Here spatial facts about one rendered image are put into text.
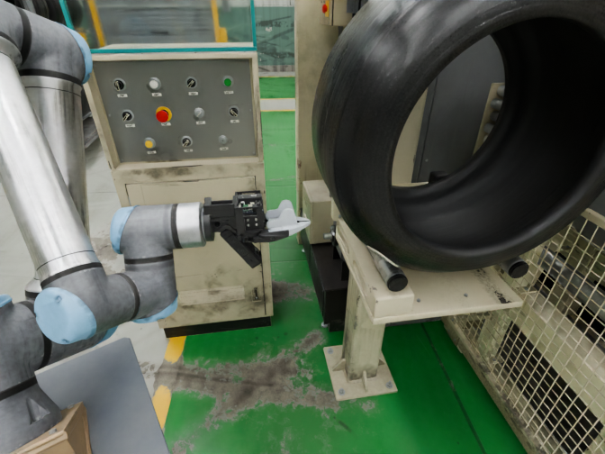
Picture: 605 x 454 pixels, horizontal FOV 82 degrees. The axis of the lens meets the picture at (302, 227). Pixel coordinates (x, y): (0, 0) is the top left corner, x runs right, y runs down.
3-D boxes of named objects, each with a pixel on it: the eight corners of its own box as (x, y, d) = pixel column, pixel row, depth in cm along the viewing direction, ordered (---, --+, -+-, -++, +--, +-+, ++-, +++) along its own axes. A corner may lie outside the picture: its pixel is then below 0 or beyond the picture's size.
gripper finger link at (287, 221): (312, 209, 69) (266, 213, 68) (312, 234, 72) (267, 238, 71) (310, 202, 71) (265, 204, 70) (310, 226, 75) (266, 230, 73)
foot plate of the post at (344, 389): (323, 349, 168) (323, 343, 166) (376, 341, 172) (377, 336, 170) (336, 401, 146) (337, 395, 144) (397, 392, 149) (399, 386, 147)
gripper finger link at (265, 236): (289, 234, 69) (244, 238, 68) (290, 240, 70) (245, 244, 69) (286, 222, 73) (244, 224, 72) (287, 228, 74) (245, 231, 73)
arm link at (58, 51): (12, 362, 79) (-21, 10, 71) (87, 333, 95) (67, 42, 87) (55, 376, 73) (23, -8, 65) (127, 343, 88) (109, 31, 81)
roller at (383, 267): (359, 211, 104) (345, 213, 103) (360, 197, 101) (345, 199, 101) (407, 291, 75) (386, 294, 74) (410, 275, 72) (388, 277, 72)
